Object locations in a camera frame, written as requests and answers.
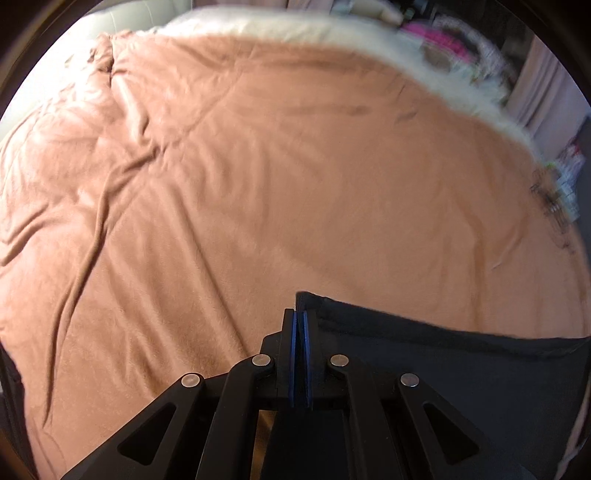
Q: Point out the beige padded headboard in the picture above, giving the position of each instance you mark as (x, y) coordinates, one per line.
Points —
(138, 16)

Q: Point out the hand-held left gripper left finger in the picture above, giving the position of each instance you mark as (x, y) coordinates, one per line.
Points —
(292, 364)

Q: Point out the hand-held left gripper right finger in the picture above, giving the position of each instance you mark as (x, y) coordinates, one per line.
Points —
(307, 369)

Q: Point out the floral pillow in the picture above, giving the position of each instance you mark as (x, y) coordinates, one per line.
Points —
(489, 55)

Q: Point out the black printed t-shirt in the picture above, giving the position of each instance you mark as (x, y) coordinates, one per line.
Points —
(485, 364)

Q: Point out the pink curtain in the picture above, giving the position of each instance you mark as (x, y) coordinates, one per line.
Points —
(545, 83)

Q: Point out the cream bear print blanket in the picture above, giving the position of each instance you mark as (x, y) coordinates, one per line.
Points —
(323, 27)

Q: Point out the pink clothing pile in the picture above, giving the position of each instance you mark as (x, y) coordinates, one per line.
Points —
(438, 39)

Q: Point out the dark cloth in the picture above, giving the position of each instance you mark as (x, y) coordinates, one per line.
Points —
(11, 406)

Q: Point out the orange blanket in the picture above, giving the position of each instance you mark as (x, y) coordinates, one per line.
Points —
(231, 184)

